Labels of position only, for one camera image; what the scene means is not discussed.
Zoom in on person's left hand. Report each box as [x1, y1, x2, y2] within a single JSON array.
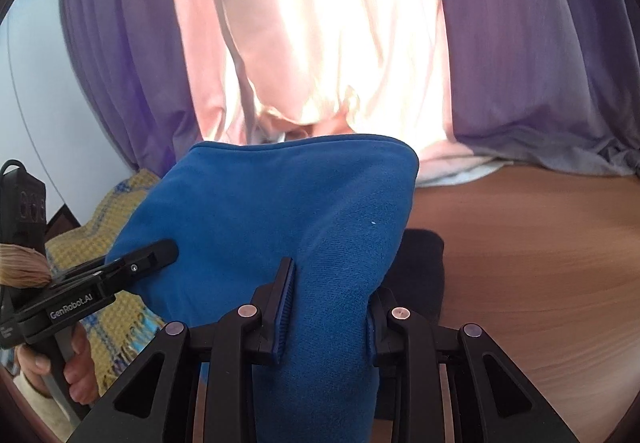
[[15, 323, 98, 409]]

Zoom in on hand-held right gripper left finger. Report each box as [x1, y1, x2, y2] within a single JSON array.
[[82, 257, 296, 443]]

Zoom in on dark wooden furniture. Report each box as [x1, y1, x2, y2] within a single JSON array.
[[46, 204, 81, 241]]

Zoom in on white cream cloth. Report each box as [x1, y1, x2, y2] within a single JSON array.
[[162, 0, 516, 186]]

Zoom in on blue fleece pants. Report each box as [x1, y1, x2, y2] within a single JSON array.
[[106, 136, 420, 443]]

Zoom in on tan fringe tuft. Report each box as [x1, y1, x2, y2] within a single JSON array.
[[0, 244, 52, 288]]

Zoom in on person's left forearm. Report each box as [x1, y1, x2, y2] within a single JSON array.
[[10, 373, 76, 431]]

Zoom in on yellow plaid fringed blanket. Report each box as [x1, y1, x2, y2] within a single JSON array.
[[45, 168, 168, 399]]

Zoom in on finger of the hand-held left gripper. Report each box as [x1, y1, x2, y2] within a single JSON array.
[[102, 239, 179, 296]]

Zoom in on thin grey cable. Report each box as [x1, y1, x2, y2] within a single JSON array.
[[5, 58, 68, 209]]

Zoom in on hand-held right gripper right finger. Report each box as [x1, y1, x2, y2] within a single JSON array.
[[365, 285, 581, 443]]

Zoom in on black folded garment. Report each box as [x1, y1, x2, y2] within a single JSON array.
[[375, 228, 447, 329]]

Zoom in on purple grey curtain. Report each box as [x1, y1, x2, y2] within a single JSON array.
[[57, 0, 206, 176]]

